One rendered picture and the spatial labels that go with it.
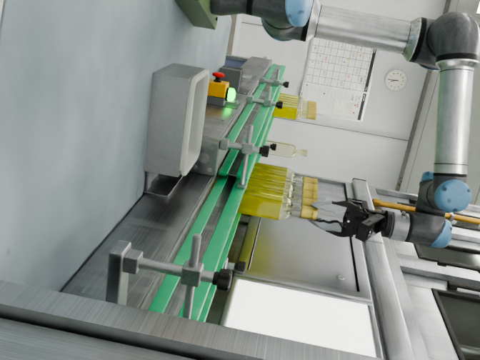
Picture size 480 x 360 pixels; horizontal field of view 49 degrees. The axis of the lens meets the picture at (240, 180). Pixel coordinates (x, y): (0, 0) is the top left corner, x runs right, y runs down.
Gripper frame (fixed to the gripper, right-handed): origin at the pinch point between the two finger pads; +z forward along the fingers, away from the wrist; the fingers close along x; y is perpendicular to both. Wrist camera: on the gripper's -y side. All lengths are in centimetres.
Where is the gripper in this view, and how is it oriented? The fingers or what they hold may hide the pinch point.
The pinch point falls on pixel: (313, 213)
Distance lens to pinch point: 139.5
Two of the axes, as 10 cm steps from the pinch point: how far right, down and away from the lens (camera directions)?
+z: -9.8, -1.8, 0.8
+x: 1.4, -9.2, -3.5
